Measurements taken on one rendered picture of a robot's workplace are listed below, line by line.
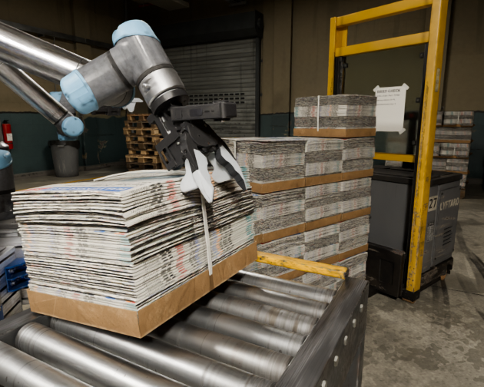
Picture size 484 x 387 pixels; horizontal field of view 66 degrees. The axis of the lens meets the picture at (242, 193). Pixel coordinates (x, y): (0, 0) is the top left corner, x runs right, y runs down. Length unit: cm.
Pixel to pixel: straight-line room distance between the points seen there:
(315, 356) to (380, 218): 223
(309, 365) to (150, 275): 27
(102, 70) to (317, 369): 60
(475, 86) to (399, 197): 552
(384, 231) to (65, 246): 238
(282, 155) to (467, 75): 657
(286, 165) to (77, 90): 118
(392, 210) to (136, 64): 227
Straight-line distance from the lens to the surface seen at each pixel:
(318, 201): 195
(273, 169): 168
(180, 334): 69
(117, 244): 59
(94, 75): 72
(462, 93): 803
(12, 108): 864
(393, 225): 276
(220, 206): 74
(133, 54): 71
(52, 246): 71
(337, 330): 70
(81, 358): 67
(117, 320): 63
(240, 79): 917
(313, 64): 854
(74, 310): 71
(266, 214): 169
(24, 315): 82
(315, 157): 188
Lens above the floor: 115
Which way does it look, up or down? 11 degrees down
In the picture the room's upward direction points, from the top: straight up
